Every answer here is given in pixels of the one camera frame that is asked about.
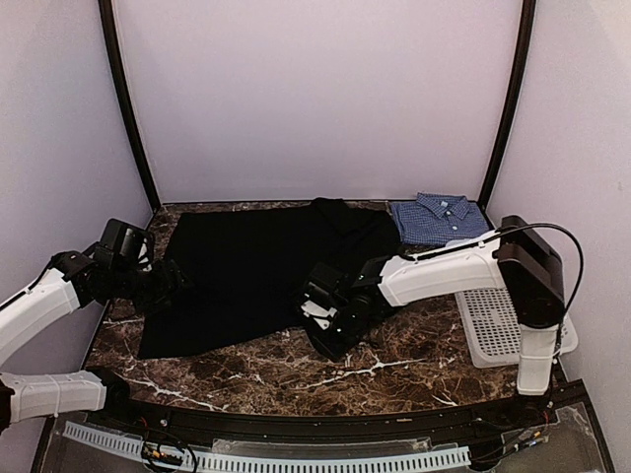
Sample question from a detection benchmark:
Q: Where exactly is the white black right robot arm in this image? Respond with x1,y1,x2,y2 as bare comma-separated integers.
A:
297,215,577,428

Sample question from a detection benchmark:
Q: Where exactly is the black front table rail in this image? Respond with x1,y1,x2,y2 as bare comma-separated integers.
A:
88,397,556,445

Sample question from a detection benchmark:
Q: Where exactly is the white slotted cable duct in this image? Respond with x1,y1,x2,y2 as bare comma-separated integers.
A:
62,422,471,472

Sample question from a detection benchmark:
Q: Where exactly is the blue checkered shirt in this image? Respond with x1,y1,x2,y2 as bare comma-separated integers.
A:
389,192,490,246

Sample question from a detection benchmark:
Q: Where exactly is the black corner post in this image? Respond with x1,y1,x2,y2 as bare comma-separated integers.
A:
477,0,536,215
98,0,162,214

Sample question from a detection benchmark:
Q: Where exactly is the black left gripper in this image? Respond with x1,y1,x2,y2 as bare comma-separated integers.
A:
111,259,192,317

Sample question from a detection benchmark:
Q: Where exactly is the black left corner post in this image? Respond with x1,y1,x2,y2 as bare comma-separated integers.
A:
98,0,162,214

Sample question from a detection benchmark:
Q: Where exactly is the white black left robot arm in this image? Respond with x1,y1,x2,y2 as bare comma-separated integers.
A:
1,219,192,430

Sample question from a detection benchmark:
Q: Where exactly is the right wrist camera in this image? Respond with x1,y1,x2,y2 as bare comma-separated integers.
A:
299,297,339,331

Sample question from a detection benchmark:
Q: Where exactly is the black right corner post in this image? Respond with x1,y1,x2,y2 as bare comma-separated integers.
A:
477,0,536,215

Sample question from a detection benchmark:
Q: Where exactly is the white plastic laundry basket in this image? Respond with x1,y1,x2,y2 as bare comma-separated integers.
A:
455,289,579,369

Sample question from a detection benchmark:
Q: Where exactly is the black garment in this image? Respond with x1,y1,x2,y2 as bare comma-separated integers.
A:
138,198,400,359

